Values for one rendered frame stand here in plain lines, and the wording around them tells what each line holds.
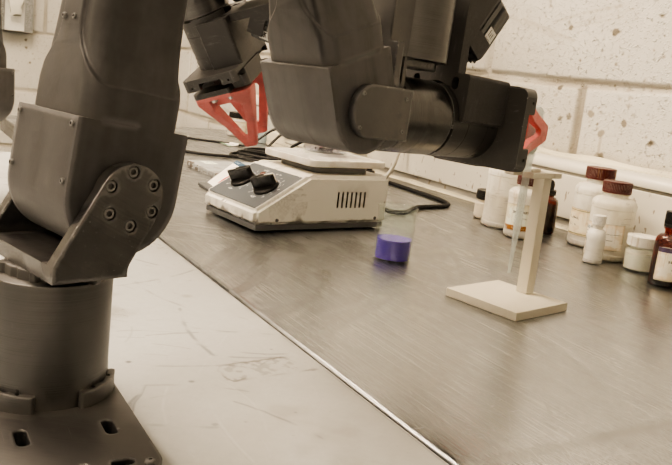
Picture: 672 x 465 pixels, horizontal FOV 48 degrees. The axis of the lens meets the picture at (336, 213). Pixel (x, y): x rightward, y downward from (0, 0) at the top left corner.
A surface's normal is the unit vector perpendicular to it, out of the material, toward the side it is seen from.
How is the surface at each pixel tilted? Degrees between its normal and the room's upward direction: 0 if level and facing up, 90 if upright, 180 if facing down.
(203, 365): 0
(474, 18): 90
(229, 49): 113
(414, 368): 0
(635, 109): 90
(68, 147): 83
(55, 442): 0
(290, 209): 90
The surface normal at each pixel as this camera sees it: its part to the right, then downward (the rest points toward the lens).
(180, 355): 0.11, -0.98
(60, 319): 0.50, 0.21
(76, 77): -0.68, -0.07
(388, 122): 0.70, 0.20
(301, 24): -0.69, 0.37
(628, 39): -0.86, -0.01
